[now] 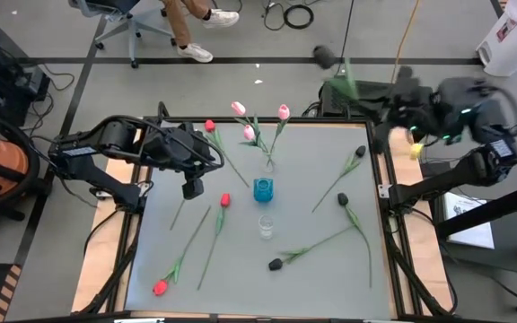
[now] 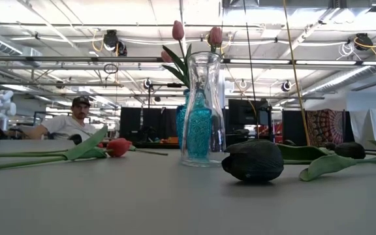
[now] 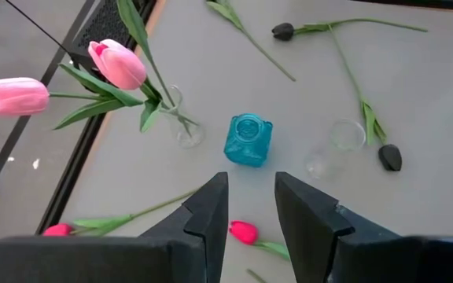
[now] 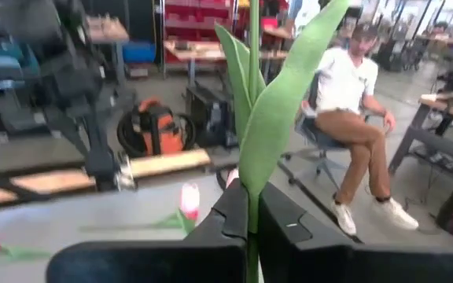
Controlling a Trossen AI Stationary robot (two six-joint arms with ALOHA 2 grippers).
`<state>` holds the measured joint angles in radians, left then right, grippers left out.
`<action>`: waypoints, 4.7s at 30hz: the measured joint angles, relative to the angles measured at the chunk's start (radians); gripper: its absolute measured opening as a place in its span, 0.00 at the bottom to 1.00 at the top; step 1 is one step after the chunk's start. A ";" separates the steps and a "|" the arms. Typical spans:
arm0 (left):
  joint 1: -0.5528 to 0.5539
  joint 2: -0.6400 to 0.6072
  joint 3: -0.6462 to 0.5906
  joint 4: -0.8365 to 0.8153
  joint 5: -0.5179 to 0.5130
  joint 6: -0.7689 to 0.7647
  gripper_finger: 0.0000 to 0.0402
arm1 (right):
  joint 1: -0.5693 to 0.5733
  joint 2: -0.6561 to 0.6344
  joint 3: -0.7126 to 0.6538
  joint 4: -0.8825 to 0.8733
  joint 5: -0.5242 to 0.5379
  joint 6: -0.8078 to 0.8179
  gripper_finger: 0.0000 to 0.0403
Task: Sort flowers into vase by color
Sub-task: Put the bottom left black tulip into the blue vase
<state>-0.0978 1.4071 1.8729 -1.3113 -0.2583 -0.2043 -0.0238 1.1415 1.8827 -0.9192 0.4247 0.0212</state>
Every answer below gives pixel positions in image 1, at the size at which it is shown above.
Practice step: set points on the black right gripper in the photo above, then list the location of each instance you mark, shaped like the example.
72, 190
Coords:
415, 107

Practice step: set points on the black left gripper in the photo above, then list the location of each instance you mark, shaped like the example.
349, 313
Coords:
173, 145

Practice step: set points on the pink artificial tulip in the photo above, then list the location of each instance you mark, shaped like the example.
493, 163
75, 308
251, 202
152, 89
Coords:
238, 108
283, 111
249, 132

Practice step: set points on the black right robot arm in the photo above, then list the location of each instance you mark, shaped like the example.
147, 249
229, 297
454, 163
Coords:
447, 179

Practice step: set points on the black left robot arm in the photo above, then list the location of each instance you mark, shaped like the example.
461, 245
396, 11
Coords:
106, 134

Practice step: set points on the clear glass vase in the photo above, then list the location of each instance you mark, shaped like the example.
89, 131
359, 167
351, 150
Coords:
266, 226
268, 166

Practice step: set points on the teal glass vase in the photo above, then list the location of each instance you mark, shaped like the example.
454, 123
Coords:
263, 189

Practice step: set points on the black computer case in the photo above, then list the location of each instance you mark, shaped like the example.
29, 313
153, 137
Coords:
335, 107

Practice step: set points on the wooden side board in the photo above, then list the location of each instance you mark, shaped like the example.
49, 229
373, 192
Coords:
424, 251
101, 251

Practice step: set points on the person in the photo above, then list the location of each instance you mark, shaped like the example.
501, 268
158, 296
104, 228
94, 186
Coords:
180, 22

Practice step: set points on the white plastic bucket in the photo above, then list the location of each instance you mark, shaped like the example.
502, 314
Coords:
514, 40

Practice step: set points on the white paper booklet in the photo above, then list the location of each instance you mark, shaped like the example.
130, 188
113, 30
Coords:
469, 224

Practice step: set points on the grey office chair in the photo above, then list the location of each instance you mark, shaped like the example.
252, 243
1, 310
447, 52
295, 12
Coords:
130, 27

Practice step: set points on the black desk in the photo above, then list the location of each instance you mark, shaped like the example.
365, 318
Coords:
505, 251

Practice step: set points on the orange shop vacuum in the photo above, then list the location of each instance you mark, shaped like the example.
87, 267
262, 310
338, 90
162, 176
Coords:
2, 161

